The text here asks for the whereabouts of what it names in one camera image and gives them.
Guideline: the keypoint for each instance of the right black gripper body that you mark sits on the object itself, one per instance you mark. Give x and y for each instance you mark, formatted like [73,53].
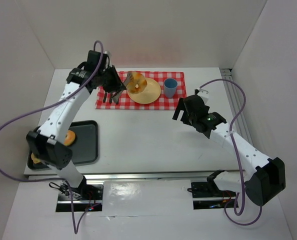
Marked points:
[184,113]

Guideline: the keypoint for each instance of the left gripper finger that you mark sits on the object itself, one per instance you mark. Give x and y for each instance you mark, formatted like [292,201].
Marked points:
[129,77]
[116,95]

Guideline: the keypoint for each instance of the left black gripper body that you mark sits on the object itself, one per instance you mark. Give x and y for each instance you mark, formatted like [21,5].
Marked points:
[114,81]

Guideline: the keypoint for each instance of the round flower-shaped bread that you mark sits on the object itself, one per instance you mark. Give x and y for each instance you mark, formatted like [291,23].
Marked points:
[137,83]

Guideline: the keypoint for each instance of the oval bread slice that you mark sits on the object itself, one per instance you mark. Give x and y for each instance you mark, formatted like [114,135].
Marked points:
[34,159]

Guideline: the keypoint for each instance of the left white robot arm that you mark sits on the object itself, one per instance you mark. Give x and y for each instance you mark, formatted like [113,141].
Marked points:
[56,126]

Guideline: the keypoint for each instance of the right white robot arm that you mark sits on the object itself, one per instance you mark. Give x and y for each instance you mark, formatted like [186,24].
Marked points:
[263,177]

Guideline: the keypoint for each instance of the red checkered cloth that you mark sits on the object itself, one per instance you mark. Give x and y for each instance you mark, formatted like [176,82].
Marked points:
[162,103]

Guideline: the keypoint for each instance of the blue plastic cup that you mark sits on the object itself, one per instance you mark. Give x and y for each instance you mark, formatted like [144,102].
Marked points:
[169,87]

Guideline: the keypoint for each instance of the yellow round plate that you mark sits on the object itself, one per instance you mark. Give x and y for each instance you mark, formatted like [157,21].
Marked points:
[150,94]

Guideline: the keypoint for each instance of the black plastic tray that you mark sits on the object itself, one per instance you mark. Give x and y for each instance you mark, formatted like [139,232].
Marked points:
[83,151]

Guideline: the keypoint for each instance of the gold fork black handle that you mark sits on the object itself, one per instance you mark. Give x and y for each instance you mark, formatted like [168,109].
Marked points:
[110,98]

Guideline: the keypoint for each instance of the aluminium rail right side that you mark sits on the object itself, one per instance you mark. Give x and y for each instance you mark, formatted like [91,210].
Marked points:
[235,99]

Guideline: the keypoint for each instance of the aluminium rail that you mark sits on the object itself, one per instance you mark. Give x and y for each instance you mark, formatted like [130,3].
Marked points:
[149,176]
[235,99]

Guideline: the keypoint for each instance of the ring donut bread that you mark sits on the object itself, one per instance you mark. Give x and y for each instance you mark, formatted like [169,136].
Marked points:
[69,138]

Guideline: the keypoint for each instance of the aluminium rail front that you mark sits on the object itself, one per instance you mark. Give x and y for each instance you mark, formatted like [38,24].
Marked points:
[149,176]

